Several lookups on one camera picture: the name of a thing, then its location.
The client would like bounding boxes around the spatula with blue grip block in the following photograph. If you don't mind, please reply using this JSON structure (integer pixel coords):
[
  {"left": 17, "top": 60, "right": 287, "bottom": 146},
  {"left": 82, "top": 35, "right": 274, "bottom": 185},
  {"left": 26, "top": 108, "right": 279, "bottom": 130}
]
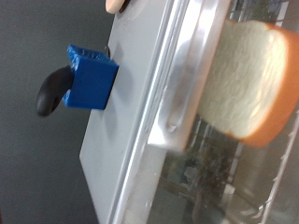
[{"left": 36, "top": 43, "right": 121, "bottom": 118}]

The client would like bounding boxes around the white bread slice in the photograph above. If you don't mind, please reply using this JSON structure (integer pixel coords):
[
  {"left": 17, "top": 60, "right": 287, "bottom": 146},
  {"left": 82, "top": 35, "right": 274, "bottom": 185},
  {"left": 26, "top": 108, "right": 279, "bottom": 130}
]
[{"left": 197, "top": 19, "right": 299, "bottom": 148}]

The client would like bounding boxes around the silver toaster oven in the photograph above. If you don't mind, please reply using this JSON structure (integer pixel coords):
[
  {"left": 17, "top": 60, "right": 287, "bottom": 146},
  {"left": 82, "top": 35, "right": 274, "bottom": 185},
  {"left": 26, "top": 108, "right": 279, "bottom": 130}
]
[{"left": 78, "top": 0, "right": 299, "bottom": 224}]

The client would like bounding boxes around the round wooden board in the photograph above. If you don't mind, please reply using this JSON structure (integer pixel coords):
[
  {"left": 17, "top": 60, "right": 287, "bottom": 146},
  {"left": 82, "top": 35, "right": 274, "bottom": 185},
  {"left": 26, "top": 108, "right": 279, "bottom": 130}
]
[{"left": 105, "top": 0, "right": 132, "bottom": 14}]

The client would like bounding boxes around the wire oven rack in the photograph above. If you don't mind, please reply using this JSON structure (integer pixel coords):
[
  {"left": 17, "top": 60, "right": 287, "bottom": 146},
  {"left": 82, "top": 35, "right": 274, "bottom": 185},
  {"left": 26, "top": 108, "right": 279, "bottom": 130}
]
[{"left": 256, "top": 108, "right": 299, "bottom": 224}]

